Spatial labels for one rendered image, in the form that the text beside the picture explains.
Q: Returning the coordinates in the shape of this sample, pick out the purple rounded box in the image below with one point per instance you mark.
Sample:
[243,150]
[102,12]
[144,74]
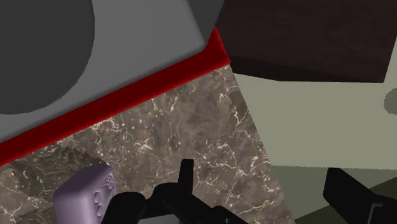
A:
[77,198]

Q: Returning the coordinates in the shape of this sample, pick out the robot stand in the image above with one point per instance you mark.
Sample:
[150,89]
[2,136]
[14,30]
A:
[124,102]

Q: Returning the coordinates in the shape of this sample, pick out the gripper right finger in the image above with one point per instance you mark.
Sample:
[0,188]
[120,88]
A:
[350,198]

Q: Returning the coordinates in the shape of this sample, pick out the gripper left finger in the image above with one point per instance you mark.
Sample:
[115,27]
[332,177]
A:
[186,198]

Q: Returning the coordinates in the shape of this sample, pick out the dark brown wooden furniture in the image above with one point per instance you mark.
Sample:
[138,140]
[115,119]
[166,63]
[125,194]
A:
[310,37]

